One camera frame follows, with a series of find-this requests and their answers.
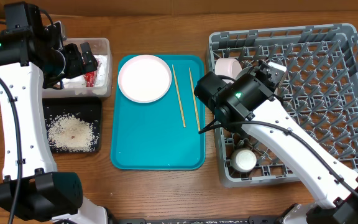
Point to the black rail at table edge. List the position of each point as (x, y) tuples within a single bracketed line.
[(197, 221)]

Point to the teal serving tray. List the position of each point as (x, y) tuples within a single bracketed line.
[(150, 136)]

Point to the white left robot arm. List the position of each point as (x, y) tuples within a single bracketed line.
[(33, 57)]

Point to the large pink plate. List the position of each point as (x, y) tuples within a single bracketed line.
[(144, 78)]

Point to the spilled rice crumbs pile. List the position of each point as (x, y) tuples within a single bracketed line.
[(67, 133)]

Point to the grey bowl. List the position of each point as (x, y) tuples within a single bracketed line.
[(246, 71)]

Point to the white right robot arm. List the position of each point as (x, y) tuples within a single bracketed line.
[(250, 106)]

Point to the wooden chopstick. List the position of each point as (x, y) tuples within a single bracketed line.
[(194, 100), (179, 97)]

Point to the small pink bowl with crumbs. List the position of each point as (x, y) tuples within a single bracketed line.
[(229, 67)]

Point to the clear plastic bin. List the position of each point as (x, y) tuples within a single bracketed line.
[(99, 46)]

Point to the white napkin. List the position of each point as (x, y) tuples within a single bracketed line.
[(79, 82)]

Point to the black plastic tray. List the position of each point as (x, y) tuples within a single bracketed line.
[(86, 108)]

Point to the grey dishwasher rack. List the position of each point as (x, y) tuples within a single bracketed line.
[(320, 91)]

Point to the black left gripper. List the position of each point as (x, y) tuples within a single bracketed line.
[(78, 68)]

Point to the white paper cup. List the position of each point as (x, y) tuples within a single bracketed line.
[(243, 160)]

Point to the red snack wrapper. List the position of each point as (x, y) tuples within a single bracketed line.
[(90, 78)]

